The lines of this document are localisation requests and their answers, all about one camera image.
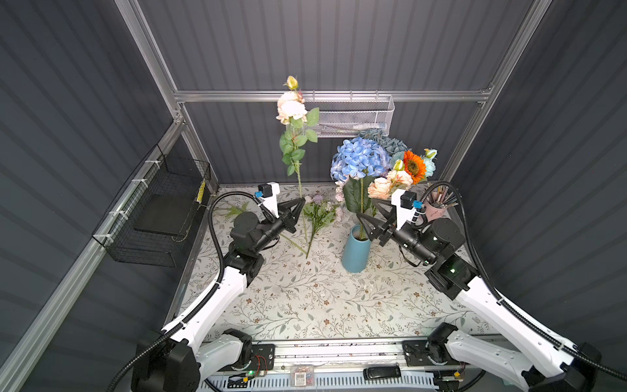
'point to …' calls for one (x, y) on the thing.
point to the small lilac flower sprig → (319, 212)
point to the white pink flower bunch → (340, 196)
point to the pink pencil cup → (433, 213)
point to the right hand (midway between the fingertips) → (371, 206)
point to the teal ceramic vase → (357, 248)
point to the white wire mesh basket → (341, 115)
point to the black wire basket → (154, 219)
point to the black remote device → (384, 371)
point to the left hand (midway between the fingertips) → (309, 203)
